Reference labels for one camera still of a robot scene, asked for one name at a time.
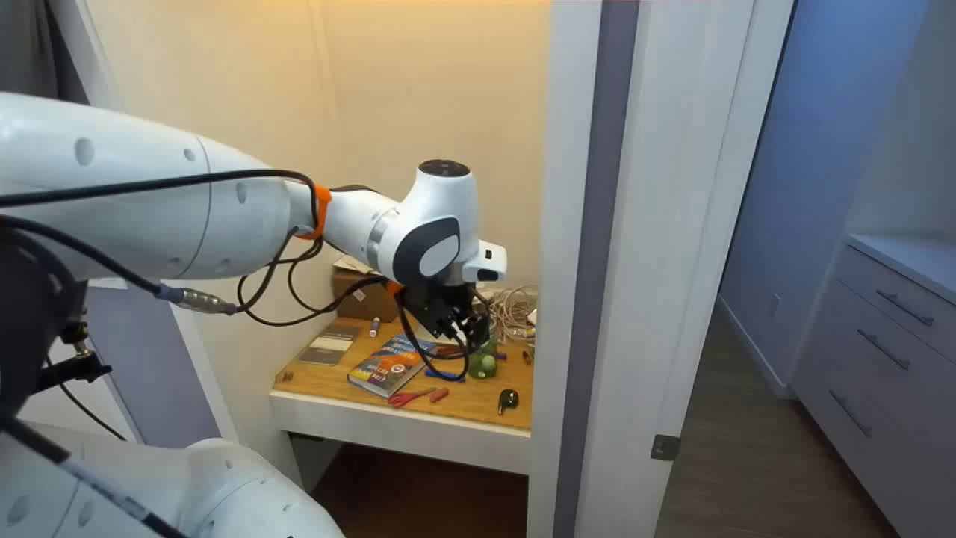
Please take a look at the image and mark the red handled scissors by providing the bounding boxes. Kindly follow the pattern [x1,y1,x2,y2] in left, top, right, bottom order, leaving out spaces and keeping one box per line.
[387,384,453,411]

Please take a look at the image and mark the tangled pale cord bundle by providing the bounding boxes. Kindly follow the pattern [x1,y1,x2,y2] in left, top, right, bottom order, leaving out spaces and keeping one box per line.
[485,283,541,347]

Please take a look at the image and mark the metal door hinge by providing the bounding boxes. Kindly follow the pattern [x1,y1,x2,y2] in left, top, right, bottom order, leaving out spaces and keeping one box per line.
[650,431,686,464]

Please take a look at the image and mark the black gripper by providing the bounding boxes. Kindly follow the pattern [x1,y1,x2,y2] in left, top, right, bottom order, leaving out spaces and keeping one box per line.
[400,278,494,355]

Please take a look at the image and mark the white drawer dresser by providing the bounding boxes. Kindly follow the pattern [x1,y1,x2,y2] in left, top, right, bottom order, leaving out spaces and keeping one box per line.
[790,229,956,538]

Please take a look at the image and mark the metal drawer handle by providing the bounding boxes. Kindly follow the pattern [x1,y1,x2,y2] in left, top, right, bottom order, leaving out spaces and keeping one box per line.
[854,326,913,372]
[826,384,877,438]
[874,286,938,329]

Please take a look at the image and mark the green glass jar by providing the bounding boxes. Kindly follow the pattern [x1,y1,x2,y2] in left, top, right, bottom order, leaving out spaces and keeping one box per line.
[466,341,503,383]

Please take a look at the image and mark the colourful hardcover book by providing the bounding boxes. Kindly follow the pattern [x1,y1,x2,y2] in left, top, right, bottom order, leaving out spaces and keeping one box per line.
[345,335,442,402]

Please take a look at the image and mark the gray notebook with white band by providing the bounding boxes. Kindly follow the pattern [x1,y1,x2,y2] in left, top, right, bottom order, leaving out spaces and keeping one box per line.
[299,317,369,367]

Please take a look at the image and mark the black robot wrist cable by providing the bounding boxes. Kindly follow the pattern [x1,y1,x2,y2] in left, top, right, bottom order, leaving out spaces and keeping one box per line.
[0,166,473,384]

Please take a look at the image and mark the brown cardboard box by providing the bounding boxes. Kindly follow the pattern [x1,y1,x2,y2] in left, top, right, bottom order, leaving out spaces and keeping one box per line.
[329,256,405,322]

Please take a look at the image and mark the orange cable strap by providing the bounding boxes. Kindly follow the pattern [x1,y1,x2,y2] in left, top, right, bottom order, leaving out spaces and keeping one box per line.
[305,181,335,242]

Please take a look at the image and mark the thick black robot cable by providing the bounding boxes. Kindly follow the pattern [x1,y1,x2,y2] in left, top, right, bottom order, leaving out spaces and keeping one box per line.
[0,411,190,538]

